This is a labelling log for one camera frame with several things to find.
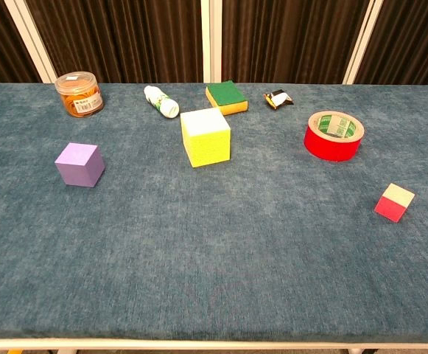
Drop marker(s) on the clear jar of rubber bands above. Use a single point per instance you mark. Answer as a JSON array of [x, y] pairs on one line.
[[79, 97]]

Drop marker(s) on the red tape roll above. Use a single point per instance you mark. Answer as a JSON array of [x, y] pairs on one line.
[[328, 149]]

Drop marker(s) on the yellow floor tape strip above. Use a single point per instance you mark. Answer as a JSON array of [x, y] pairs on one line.
[[14, 352]]

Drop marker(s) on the blue felt table cloth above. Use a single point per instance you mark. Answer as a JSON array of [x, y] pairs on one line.
[[213, 258]]

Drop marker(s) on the large yellow foam cube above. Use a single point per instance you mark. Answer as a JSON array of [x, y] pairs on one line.
[[208, 144]]

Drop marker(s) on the white table frame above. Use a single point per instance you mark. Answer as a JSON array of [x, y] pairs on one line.
[[213, 345]]

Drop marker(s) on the small red foam cube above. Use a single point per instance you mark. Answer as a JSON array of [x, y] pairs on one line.
[[390, 209]]

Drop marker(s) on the green and yellow sponge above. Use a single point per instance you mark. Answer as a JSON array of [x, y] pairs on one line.
[[224, 94]]

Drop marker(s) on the white plastic bottle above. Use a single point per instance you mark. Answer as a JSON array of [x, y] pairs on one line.
[[162, 102]]

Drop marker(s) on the medium purple foam cube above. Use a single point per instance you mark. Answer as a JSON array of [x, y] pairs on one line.
[[79, 166]]

